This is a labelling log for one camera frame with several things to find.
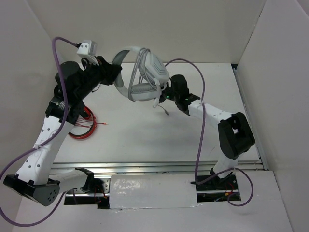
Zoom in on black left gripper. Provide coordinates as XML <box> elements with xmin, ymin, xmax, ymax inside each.
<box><xmin>75</xmin><ymin>55</ymin><xmax>122</xmax><ymax>100</ymax></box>

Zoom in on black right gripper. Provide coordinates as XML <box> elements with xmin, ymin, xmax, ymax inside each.
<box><xmin>150</xmin><ymin>78</ymin><xmax>180</xmax><ymax>103</ymax></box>

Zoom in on white over-ear headphones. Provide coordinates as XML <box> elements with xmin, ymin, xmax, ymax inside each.
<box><xmin>112</xmin><ymin>46</ymin><xmax>169</xmax><ymax>108</ymax></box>

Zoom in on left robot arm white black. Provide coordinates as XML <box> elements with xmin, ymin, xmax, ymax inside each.
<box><xmin>3</xmin><ymin>56</ymin><xmax>122</xmax><ymax>206</ymax></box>

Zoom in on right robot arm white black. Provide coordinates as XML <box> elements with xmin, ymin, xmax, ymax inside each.
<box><xmin>160</xmin><ymin>74</ymin><xmax>255</xmax><ymax>189</ymax></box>

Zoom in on red black headphones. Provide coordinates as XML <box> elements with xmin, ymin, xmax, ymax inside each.
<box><xmin>68</xmin><ymin>106</ymin><xmax>108</xmax><ymax>140</ymax></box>

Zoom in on white foil-covered panel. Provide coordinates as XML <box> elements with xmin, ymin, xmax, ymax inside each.
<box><xmin>109</xmin><ymin>174</ymin><xmax>198</xmax><ymax>209</ymax></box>

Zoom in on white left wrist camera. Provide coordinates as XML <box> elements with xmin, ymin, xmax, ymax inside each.
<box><xmin>77</xmin><ymin>40</ymin><xmax>99</xmax><ymax>66</ymax></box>

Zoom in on front aluminium rail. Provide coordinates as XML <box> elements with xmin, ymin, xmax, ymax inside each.
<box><xmin>50</xmin><ymin>160</ymin><xmax>266</xmax><ymax>176</ymax></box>

